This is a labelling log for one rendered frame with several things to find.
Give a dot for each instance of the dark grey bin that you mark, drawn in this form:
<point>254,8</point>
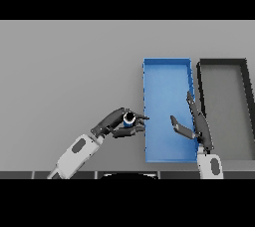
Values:
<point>225,111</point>

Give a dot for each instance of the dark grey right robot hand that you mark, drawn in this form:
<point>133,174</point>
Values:
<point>201,126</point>

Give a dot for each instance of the blue bin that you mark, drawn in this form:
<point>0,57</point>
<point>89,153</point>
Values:
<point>167,111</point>

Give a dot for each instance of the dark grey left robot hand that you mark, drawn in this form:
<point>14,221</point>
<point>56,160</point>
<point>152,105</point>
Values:
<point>109,121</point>

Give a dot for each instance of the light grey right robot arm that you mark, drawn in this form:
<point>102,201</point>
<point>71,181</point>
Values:
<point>209,166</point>

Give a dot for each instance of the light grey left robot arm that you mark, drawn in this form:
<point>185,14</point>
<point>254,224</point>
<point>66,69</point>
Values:
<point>74,156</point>

